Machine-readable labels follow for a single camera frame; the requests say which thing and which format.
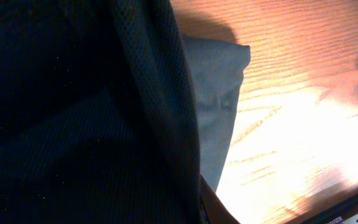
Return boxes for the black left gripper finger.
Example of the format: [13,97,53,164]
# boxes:
[200,175,240,224]

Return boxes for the black shirt with white logo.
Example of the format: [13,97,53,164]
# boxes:
[0,0,250,224]

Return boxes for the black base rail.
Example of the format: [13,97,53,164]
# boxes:
[287,188,358,224]

